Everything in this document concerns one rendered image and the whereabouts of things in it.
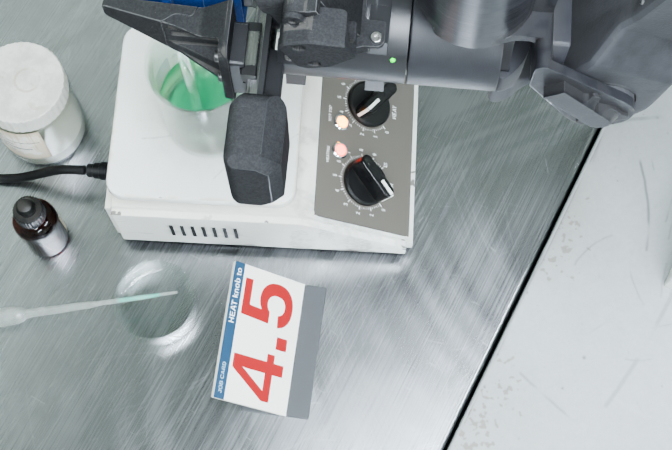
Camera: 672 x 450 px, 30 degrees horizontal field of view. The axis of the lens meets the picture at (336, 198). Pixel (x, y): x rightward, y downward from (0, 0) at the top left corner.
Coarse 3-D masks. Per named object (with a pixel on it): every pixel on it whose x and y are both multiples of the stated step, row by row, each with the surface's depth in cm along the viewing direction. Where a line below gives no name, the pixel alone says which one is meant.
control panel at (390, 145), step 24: (336, 96) 83; (408, 96) 87; (336, 120) 83; (408, 120) 86; (336, 144) 82; (360, 144) 83; (384, 144) 84; (408, 144) 85; (336, 168) 82; (384, 168) 84; (408, 168) 85; (336, 192) 81; (408, 192) 84; (336, 216) 81; (360, 216) 82; (384, 216) 83; (408, 216) 84
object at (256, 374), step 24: (264, 288) 83; (288, 288) 84; (240, 312) 81; (264, 312) 82; (288, 312) 84; (240, 336) 81; (264, 336) 82; (288, 336) 83; (240, 360) 81; (264, 360) 82; (240, 384) 80; (264, 384) 81
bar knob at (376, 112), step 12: (360, 84) 84; (384, 84) 84; (348, 96) 84; (360, 96) 84; (372, 96) 83; (384, 96) 83; (360, 108) 83; (372, 108) 82; (384, 108) 85; (360, 120) 84; (372, 120) 84; (384, 120) 84
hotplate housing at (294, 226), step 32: (320, 96) 83; (416, 96) 87; (416, 128) 87; (128, 224) 82; (160, 224) 82; (192, 224) 81; (224, 224) 81; (256, 224) 80; (288, 224) 80; (320, 224) 81; (352, 224) 81
